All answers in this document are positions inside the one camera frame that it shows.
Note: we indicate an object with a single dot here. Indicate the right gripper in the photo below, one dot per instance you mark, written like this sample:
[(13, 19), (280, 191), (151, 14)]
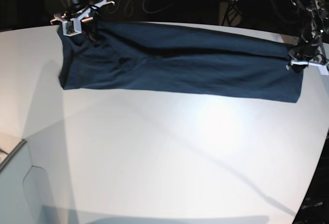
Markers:
[(78, 13)]

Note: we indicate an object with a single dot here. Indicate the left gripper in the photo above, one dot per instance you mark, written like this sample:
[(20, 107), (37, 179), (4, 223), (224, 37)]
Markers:
[(306, 55)]

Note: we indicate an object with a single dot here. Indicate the dark blue t-shirt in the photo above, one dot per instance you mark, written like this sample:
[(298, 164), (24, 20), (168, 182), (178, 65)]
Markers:
[(145, 56)]

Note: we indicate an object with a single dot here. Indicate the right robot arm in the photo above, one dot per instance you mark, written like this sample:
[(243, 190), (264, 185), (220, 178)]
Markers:
[(79, 17)]

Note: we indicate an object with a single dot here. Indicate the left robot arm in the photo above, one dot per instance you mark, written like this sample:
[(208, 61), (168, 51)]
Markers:
[(315, 22)]

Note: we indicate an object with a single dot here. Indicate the white adjacent table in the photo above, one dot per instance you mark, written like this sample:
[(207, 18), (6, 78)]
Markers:
[(20, 200)]

